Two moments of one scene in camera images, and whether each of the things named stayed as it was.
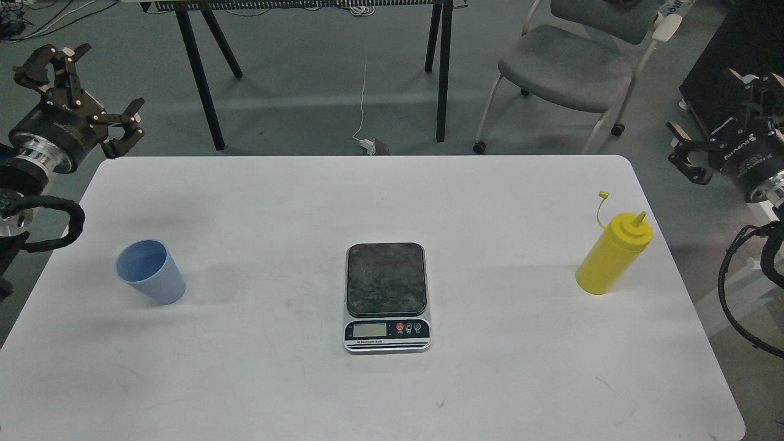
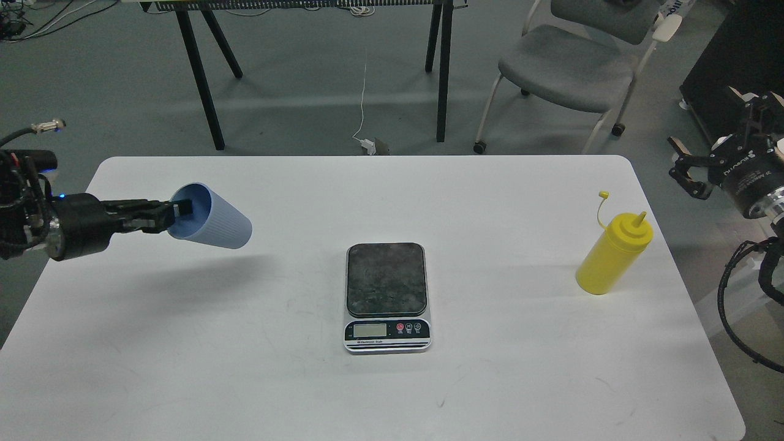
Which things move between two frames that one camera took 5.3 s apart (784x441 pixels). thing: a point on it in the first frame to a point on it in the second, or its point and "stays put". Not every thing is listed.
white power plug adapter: [369, 145] stays put
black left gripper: [70, 119] to [84, 225]
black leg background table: [440, 28] stays put
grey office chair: [585, 55] stays put
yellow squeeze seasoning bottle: [614, 251] stays put
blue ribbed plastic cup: [148, 266] to [215, 220]
